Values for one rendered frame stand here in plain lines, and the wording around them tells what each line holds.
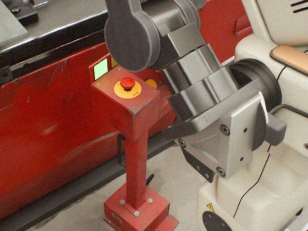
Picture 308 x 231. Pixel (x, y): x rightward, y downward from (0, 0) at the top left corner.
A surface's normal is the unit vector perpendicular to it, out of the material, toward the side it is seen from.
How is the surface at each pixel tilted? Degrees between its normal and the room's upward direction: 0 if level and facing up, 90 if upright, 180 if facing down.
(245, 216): 90
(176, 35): 39
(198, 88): 52
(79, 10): 0
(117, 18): 79
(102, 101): 90
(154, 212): 4
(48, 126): 94
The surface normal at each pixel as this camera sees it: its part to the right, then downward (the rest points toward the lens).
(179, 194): 0.04, -0.67
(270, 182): -0.76, 0.47
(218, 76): 0.42, -0.18
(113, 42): -0.64, 0.40
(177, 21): 0.66, -0.15
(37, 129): 0.60, 0.61
